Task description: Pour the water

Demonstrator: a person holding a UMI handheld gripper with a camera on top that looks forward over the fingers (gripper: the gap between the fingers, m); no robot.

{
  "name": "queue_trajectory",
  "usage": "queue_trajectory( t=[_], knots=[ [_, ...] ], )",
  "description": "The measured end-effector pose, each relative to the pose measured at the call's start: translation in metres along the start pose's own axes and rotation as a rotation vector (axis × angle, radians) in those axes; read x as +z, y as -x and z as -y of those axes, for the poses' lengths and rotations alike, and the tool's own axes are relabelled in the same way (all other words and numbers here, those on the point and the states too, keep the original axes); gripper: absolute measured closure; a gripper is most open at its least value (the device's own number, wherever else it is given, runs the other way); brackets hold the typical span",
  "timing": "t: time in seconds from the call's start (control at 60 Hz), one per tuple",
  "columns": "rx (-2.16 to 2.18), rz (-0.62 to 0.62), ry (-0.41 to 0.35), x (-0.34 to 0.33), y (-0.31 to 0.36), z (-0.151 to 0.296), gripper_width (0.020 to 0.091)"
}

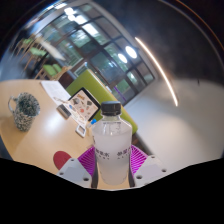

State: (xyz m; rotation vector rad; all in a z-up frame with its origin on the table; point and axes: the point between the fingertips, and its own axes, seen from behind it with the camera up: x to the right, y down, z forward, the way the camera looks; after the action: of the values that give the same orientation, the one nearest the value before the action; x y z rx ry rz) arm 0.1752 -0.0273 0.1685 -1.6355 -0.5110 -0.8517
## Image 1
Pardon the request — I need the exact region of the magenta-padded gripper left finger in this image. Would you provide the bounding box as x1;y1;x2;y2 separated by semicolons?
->
56;146;98;188

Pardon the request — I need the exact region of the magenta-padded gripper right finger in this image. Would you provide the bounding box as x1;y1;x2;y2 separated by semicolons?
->
129;144;168;188

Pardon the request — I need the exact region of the clear black-capped water bottle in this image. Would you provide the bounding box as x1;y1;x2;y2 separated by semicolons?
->
91;100;133;186

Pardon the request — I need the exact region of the flat round red coaster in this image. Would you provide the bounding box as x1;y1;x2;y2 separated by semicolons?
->
53;150;73;171

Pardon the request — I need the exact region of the small white device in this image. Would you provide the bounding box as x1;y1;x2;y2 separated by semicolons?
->
75;124;88;138

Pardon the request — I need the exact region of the small blue-capped bottle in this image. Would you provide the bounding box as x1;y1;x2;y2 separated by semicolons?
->
87;118;98;136

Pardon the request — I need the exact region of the black tablet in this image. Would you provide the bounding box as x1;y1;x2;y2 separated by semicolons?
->
68;87;102;122

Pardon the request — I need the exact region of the green speckled mug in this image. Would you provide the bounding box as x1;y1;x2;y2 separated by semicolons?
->
7;92;41;132

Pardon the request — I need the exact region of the white paper sheet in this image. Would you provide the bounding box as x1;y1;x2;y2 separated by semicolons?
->
40;79;72;107

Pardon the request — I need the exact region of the green upholstered bench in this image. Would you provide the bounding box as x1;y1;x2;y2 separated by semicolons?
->
65;68;139;136

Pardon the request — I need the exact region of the long linear ceiling light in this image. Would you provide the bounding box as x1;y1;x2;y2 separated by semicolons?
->
134;36;179;108

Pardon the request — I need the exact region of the group of green-seated wooden chairs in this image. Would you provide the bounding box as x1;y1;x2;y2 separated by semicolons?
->
13;33;73;81

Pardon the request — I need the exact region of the round pendant lamp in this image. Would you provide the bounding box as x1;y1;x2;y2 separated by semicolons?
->
124;45;138;60

